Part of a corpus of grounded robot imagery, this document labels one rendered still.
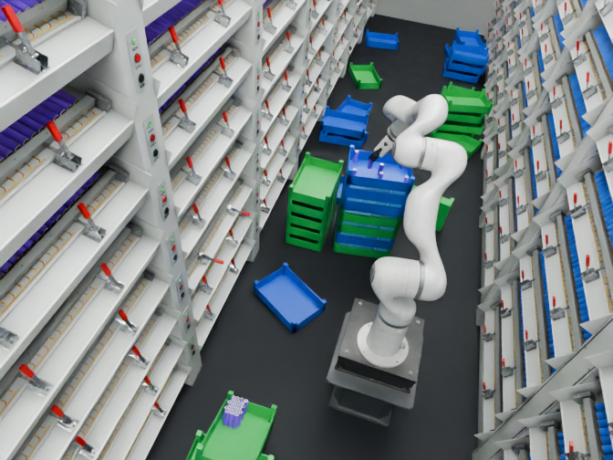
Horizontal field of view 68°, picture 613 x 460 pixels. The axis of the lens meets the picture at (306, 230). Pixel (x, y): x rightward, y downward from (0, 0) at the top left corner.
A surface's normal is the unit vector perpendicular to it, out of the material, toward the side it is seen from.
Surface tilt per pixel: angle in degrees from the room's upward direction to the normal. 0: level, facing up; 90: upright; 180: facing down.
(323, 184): 0
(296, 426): 0
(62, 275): 20
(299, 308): 0
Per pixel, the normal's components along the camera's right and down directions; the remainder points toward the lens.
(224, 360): 0.08, -0.69
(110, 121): 0.40, -0.56
